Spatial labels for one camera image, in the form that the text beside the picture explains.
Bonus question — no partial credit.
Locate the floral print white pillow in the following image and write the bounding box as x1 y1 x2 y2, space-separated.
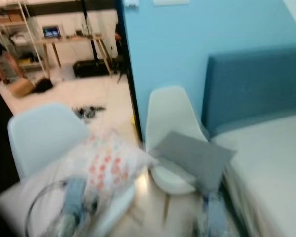
0 129 159 237

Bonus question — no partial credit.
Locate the light blue shell chair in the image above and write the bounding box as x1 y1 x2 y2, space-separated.
8 103 90 181

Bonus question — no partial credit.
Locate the white shell chair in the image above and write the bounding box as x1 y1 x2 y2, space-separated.
144 86 211 196

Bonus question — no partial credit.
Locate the grey square pillow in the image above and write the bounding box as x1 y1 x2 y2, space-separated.
150 131 238 196

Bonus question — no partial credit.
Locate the brown cardboard box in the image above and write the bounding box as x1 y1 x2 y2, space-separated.
9 78 36 98

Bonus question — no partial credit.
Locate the bending person in black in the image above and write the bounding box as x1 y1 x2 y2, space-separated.
0 36 23 85

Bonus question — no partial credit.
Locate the black bag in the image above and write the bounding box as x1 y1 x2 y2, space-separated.
33 77 54 94

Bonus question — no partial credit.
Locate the white metal shelf rack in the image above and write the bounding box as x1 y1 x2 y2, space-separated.
0 0 43 76

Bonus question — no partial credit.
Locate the laptop with blue screen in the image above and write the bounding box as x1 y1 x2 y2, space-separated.
42 26 62 40

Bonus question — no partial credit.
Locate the black case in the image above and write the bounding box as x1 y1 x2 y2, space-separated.
73 59 115 79

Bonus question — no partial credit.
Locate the wooden desk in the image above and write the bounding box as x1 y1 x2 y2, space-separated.
37 34 112 79

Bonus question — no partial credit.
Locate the black stand pole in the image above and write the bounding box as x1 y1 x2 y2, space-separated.
76 0 100 63

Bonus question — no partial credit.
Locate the blue upholstered headboard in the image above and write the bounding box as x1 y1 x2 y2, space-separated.
201 45 296 138

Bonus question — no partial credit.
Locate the white bed mattress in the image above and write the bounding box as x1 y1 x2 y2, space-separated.
210 106 296 237

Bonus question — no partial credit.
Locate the tangle of black cables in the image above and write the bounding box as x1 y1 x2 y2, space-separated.
77 105 106 119

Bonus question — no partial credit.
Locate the black door frame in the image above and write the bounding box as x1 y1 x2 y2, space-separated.
115 0 143 142

